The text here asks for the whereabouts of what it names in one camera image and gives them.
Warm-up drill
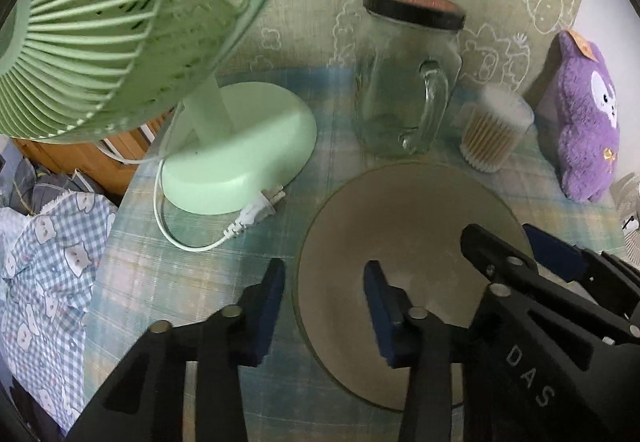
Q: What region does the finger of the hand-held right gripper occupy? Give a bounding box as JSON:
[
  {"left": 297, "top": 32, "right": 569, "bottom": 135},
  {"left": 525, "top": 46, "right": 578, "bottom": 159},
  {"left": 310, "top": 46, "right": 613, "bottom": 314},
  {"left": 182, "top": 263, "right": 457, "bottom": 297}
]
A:
[
  {"left": 460, "top": 223, "right": 541, "bottom": 295},
  {"left": 522, "top": 223, "right": 640, "bottom": 318}
]

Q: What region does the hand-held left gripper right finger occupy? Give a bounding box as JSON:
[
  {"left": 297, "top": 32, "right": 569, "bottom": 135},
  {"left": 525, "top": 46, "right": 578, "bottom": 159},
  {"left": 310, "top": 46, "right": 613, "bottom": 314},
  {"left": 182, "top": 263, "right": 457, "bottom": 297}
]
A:
[{"left": 363, "top": 261, "right": 468, "bottom": 442}]

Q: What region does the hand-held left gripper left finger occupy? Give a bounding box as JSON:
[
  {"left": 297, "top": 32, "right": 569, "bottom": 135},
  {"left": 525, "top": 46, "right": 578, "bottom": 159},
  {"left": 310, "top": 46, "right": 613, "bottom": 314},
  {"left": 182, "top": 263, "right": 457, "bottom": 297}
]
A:
[{"left": 65, "top": 258, "right": 287, "bottom": 442}]

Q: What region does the white fan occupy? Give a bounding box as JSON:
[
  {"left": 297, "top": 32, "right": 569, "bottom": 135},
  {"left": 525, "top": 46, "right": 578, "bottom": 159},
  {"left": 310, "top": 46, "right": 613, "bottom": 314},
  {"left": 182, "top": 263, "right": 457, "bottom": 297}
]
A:
[{"left": 614, "top": 172, "right": 640, "bottom": 268}]

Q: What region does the cotton swab container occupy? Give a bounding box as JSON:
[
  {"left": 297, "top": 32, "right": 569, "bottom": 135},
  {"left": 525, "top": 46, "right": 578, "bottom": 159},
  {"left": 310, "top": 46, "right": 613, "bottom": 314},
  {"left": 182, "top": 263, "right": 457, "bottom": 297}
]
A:
[{"left": 459, "top": 87, "right": 536, "bottom": 173}]

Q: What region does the plaid tablecloth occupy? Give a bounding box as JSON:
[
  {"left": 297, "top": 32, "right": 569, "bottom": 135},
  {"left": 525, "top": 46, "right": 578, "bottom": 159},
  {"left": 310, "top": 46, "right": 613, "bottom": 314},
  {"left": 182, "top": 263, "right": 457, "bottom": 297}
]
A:
[{"left": 82, "top": 67, "right": 626, "bottom": 442}]

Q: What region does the purple plush toy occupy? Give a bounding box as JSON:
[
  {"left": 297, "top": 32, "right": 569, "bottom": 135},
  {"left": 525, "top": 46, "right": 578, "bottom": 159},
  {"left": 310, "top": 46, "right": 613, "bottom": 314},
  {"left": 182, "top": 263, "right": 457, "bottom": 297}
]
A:
[{"left": 537, "top": 29, "right": 622, "bottom": 202}]

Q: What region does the glass jar with black lid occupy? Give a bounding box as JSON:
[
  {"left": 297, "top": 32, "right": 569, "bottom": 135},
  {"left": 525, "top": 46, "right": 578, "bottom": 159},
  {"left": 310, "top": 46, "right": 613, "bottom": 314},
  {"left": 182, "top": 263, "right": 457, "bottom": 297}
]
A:
[{"left": 352, "top": 0, "right": 467, "bottom": 159}]

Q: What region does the blue checked cloth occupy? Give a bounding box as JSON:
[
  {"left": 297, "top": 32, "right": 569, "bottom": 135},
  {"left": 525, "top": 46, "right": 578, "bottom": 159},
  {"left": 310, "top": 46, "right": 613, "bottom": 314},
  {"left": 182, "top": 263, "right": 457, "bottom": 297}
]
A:
[{"left": 0, "top": 192, "right": 118, "bottom": 433}]

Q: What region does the wooden furniture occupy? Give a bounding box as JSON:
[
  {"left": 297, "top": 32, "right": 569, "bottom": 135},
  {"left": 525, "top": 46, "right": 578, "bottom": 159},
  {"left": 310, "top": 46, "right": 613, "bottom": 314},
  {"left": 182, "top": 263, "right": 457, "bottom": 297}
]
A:
[{"left": 12, "top": 112, "right": 171, "bottom": 195}]

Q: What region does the grey patterned cloth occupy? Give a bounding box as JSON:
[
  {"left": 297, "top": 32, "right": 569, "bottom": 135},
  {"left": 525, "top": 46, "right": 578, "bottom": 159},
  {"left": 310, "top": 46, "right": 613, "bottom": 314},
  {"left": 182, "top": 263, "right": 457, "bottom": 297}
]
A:
[{"left": 0, "top": 135, "right": 106, "bottom": 218}]

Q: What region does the green desk fan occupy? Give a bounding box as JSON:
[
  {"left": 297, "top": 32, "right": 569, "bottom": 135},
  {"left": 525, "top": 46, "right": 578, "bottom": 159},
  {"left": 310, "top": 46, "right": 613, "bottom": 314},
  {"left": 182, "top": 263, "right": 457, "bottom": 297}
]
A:
[{"left": 0, "top": 0, "right": 318, "bottom": 215}]

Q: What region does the pale green fan cable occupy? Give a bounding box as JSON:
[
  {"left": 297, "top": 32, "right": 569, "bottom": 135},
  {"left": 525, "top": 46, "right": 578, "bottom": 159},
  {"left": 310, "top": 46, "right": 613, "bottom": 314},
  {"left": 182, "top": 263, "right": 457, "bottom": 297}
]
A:
[{"left": 97, "top": 135, "right": 287, "bottom": 253}]

